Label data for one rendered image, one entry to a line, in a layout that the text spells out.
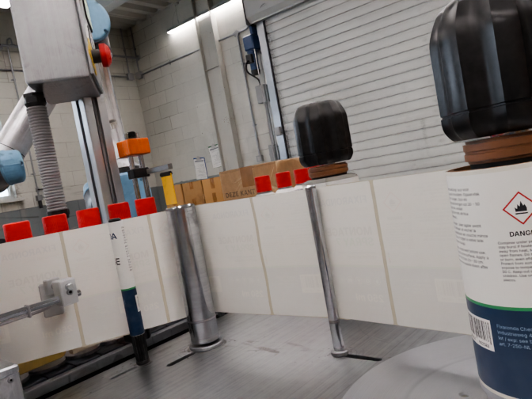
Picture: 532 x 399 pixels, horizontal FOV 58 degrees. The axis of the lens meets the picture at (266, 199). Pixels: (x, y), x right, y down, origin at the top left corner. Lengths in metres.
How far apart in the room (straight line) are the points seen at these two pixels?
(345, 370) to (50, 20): 0.65
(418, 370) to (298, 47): 5.57
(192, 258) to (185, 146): 6.74
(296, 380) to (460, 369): 0.16
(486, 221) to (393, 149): 5.01
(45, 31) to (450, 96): 0.65
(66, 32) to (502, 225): 0.69
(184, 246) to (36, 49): 0.40
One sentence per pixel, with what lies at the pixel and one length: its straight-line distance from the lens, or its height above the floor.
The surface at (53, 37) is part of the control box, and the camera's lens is 0.84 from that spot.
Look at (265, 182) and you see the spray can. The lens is 1.02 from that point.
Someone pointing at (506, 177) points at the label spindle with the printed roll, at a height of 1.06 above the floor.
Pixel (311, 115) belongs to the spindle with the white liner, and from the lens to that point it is 0.70.
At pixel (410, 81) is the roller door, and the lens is 5.29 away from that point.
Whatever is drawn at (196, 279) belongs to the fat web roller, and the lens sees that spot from 0.63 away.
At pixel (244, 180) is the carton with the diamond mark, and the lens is 1.47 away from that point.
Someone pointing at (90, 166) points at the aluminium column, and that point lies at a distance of 0.97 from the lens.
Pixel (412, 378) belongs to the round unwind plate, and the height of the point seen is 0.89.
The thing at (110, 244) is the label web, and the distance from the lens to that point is 0.65.
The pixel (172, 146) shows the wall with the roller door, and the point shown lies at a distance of 7.55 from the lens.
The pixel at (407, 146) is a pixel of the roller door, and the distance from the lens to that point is 5.28.
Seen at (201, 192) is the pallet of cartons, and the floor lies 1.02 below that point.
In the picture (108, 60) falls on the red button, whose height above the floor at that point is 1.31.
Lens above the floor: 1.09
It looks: 3 degrees down
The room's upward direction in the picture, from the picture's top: 10 degrees counter-clockwise
